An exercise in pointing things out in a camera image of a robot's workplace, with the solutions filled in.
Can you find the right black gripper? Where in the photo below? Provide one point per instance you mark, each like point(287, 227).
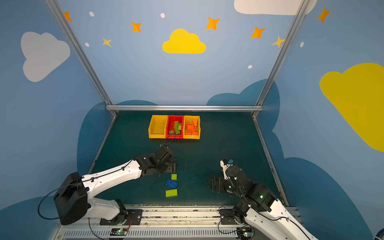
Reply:
point(218, 184)

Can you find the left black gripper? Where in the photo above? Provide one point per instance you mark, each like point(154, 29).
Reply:
point(169, 163)

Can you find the blue 2x4 lego brick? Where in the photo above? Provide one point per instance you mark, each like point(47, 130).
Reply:
point(171, 184)

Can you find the green 2x4 lego bottom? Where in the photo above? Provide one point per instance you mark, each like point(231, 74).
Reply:
point(171, 193)

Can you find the green 2x4 lego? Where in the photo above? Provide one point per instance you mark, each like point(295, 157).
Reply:
point(171, 193)
point(177, 130)

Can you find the green 2x4 lego slanted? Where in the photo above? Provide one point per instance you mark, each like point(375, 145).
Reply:
point(176, 123)

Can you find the long orange lego piece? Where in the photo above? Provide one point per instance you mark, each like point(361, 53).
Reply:
point(191, 132)

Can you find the orange stepped lego brick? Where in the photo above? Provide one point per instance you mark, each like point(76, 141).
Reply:
point(190, 127)

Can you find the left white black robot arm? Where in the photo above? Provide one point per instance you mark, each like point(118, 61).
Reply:
point(76, 198)

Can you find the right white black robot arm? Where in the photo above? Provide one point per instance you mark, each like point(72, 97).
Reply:
point(258, 207)

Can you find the left yellow bin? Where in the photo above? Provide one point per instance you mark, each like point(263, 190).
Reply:
point(158, 127)

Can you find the yellow bin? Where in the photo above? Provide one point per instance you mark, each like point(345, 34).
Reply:
point(158, 127)
point(189, 120)

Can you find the red middle bin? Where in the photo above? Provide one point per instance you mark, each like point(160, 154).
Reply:
point(170, 127)

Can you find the right yellow bin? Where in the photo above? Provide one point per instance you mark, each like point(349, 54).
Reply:
point(189, 120)

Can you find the right circuit board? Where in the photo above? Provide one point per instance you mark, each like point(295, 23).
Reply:
point(245, 233)

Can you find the circuit board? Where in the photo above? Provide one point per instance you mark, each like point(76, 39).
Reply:
point(245, 233)
point(119, 232)

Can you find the left circuit board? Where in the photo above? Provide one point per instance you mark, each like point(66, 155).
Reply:
point(119, 232)

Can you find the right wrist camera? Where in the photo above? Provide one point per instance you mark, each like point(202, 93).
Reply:
point(225, 164)

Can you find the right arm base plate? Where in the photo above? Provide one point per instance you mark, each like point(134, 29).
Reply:
point(230, 217)

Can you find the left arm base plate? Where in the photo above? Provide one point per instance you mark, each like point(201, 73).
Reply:
point(124, 218)

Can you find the aluminium frame back bar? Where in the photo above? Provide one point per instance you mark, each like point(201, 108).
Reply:
point(184, 108)

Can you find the aluminium front rail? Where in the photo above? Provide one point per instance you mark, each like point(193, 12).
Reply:
point(157, 223)

